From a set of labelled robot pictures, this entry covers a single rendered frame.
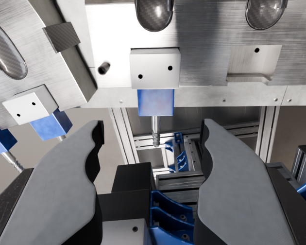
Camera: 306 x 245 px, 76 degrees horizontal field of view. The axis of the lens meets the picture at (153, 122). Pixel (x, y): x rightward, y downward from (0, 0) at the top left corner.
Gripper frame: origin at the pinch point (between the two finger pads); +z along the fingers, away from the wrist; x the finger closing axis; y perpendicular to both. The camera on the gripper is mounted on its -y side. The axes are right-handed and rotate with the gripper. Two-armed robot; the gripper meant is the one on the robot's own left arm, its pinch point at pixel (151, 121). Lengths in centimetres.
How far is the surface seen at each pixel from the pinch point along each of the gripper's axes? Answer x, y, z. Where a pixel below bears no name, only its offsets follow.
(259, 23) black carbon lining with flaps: 10.8, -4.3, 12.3
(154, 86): 0.0, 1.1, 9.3
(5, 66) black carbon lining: -20.0, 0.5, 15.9
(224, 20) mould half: 7.2, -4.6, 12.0
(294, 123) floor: 89, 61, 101
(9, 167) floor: -114, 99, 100
